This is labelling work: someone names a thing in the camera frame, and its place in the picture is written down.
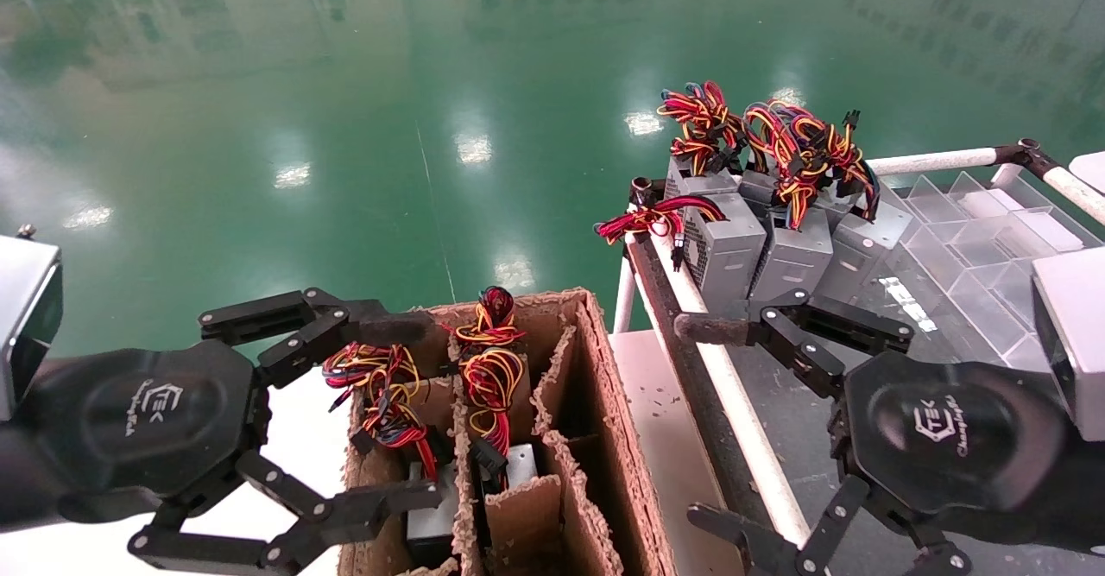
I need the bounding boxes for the grey power supply, red cables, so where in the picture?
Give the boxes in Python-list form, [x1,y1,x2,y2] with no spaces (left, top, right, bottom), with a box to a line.
[594,192,767,318]

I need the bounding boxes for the wire bundle at box rear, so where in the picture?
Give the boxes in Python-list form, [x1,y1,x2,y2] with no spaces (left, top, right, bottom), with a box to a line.
[442,286,527,351]

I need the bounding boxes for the black pipe end connector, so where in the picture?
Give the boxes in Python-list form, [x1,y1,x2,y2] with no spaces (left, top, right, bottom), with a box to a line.
[630,177,667,216]

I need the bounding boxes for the black pipe corner connector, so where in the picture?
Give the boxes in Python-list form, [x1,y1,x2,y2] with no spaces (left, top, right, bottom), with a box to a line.
[993,138,1061,181]

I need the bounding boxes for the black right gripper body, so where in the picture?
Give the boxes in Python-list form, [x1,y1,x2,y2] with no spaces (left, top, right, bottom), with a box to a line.
[833,351,1105,553]

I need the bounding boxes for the white table leg pipe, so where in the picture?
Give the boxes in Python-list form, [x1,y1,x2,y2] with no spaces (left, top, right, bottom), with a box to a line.
[612,256,638,336]

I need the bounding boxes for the brown cardboard box with dividers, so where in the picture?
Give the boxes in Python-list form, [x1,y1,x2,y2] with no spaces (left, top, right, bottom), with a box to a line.
[337,288,679,576]

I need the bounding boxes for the white label strip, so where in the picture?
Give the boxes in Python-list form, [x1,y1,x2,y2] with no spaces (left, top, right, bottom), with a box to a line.
[878,275,938,333]

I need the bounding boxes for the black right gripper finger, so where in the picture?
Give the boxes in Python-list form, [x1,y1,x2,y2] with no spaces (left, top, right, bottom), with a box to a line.
[673,291,914,400]
[688,475,974,576]

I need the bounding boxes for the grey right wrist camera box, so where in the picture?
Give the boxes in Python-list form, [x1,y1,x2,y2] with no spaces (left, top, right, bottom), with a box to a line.
[1032,246,1105,444]

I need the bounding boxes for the clear acrylic divider organizer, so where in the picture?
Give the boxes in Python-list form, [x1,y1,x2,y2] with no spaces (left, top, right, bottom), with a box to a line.
[879,170,1105,371]

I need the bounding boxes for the white flat object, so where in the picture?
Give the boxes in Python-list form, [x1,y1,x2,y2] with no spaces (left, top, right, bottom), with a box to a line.
[1069,151,1105,195]

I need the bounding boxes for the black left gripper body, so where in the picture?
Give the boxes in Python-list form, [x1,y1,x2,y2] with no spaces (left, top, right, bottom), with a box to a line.
[0,339,271,529]

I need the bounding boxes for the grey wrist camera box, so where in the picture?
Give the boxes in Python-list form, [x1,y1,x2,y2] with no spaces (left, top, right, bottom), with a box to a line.
[0,224,64,423]
[1032,246,1105,444]

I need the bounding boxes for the grey power supply with cables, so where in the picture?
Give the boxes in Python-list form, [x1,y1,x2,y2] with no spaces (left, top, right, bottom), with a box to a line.
[322,342,460,565]
[658,81,748,202]
[449,347,541,496]
[738,168,780,216]
[744,99,880,311]
[811,200,914,306]

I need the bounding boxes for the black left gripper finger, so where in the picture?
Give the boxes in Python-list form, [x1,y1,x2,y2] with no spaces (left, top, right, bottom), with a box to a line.
[128,449,445,575]
[199,288,433,389]

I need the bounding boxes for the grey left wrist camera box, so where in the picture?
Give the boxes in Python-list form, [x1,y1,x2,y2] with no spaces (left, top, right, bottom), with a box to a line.
[0,224,64,423]

